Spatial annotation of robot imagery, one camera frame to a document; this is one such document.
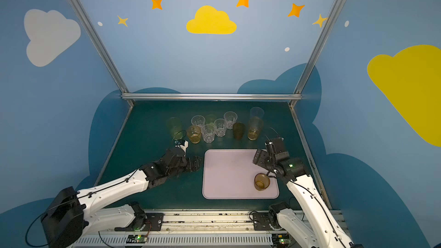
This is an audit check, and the clear faceted glass one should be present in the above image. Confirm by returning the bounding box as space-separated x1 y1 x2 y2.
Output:
191 115 206 128

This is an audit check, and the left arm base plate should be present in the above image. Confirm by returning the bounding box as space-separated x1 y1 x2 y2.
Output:
114 213 164 232

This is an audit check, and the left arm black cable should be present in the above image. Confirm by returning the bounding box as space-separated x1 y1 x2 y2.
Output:
25 211 51 248

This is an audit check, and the clear faceted glass two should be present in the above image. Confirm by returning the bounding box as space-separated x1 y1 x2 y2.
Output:
214 118 227 137

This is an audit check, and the right green circuit board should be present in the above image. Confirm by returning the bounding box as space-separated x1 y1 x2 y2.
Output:
272 234 291 248

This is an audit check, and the right aluminium frame post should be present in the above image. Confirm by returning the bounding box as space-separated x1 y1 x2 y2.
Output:
289 0 346 110

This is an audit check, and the left green circuit board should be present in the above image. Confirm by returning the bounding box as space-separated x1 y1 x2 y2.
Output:
126 234 148 244

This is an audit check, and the green circuit board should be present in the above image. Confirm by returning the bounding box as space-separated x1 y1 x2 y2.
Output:
126 234 148 244
272 234 291 248

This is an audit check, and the dimpled amber glass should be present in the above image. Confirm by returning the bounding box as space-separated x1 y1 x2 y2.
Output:
233 122 246 141
254 173 271 191

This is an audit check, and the white vented cable duct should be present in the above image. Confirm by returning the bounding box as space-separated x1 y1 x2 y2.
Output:
71 233 273 248

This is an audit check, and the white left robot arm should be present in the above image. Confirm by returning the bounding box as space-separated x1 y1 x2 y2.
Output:
39 146 201 248

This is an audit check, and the clear faceted glass three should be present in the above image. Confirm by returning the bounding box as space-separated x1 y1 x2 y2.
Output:
201 124 216 144

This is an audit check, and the tall frosted blue glass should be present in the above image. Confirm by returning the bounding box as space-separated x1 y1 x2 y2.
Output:
250 107 265 119

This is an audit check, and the right table edge rail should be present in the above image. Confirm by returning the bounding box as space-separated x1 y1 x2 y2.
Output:
289 104 333 210

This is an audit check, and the clear faceted glass four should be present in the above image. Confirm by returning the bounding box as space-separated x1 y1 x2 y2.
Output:
223 111 238 130

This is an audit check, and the aluminium frame post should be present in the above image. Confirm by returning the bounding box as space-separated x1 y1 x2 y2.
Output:
289 0 346 110
67 0 129 95

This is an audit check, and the left aluminium frame post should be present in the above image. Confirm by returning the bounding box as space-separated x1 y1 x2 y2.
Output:
67 0 129 95

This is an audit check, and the table edge rail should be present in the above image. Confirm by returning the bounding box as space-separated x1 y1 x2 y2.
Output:
94 106 133 186
289 104 333 210

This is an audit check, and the tall yellow transparent glass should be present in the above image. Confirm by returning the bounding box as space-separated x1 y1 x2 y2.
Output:
248 116 264 141

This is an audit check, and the horizontal aluminium frame rail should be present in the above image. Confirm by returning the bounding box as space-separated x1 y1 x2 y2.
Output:
121 93 302 101

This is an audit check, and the short yellow transparent glass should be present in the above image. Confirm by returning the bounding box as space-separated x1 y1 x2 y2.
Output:
186 125 202 144

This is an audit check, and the left table edge rail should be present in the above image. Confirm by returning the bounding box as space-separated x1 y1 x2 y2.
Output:
94 106 133 186

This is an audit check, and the tall green transparent glass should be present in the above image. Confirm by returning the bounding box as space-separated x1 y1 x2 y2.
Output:
166 117 184 140

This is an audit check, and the white plastic tray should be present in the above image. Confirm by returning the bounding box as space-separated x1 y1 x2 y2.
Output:
202 149 279 200

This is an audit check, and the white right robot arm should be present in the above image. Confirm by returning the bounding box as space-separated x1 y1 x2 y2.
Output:
253 149 363 248

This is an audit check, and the small green transparent glass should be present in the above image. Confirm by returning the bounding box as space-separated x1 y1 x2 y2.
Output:
205 114 217 125

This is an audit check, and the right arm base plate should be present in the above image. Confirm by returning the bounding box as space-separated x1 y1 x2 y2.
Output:
250 211 274 231

